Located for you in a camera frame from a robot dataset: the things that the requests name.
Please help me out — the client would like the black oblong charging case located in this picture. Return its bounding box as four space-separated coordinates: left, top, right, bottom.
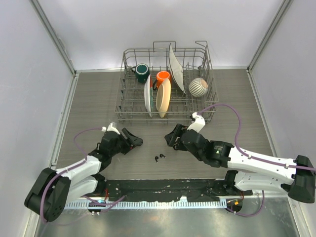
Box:
134 138 143 146

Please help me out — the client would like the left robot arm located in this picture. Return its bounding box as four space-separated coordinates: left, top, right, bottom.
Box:
24 122 143 223

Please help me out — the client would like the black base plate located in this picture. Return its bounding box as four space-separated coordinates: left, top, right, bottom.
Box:
102 179 253 202

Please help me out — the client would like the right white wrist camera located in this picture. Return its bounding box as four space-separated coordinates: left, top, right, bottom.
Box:
187 112 205 133

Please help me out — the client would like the orange mug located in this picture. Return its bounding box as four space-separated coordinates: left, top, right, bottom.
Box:
153 71 171 91

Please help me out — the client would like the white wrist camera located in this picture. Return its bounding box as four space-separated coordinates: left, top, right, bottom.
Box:
187 112 205 133
101 122 120 135

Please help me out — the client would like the white slotted cable duct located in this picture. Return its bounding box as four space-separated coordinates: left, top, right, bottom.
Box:
64 198 227 210

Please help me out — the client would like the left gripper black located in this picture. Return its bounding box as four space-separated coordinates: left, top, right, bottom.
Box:
110 128 141 157

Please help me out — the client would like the dark green mug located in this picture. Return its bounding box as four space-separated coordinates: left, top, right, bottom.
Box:
131 63 150 83

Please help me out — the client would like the grey wire dish rack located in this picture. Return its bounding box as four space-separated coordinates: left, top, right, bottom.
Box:
115 40 218 123

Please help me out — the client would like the white green plate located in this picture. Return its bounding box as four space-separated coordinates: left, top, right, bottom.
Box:
144 75 153 118

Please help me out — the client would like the beige bowl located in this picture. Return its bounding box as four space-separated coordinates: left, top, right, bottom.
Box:
156 79 171 118

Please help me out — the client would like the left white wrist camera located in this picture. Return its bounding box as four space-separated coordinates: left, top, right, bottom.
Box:
101 122 120 135

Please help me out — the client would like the white upright plate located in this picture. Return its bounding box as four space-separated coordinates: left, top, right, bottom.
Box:
169 43 186 94

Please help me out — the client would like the striped round bowl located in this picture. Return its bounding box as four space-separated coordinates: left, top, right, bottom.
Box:
188 78 208 97

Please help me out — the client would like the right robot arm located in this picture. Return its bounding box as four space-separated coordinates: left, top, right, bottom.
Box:
164 124 316 203

